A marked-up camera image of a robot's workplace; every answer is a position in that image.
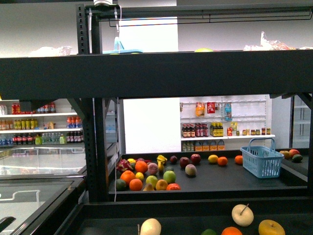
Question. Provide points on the white drinks shelf left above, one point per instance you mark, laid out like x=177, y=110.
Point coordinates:
x=53, y=123

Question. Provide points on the small blue plastic basket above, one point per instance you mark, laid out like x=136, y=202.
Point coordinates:
x=263, y=162

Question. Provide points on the red apple far shelf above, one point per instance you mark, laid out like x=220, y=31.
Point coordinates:
x=195, y=159

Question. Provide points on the dark red apple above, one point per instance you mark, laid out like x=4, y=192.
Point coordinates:
x=184, y=161

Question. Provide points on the white supermarket shelf right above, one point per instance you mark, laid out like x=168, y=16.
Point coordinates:
x=210, y=123

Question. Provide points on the yellow apple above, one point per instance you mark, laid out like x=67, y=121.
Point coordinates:
x=270, y=227

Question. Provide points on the glass top freezer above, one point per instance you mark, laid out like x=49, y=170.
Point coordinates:
x=37, y=181

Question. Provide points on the yellow lemon on far shelf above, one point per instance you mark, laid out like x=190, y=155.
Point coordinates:
x=213, y=159

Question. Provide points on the yellow star fruit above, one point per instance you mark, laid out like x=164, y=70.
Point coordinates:
x=161, y=161

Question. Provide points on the green apple far shelf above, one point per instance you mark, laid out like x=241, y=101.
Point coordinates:
x=169, y=176

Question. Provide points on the orange near small basket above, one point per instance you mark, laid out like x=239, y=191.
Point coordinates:
x=238, y=160

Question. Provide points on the mango pile right shelf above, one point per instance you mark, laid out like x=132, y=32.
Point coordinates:
x=292, y=155

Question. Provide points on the white pear at left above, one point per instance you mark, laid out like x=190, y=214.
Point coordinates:
x=151, y=226

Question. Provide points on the white pear with stem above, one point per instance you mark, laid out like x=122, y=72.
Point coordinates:
x=242, y=215

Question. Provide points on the pink dragon fruit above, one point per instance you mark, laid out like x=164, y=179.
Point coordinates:
x=124, y=165

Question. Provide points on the green lime at front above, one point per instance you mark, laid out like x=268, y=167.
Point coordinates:
x=209, y=232

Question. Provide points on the black metal display shelf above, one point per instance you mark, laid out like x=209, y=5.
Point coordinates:
x=89, y=80

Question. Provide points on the orange beside far lemon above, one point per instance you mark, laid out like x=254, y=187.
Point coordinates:
x=222, y=161

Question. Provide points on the pink peach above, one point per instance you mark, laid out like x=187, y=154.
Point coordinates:
x=191, y=170

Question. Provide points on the orange fruit near front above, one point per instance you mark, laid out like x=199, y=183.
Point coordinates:
x=231, y=231

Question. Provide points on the large orange far left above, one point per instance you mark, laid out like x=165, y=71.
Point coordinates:
x=141, y=167

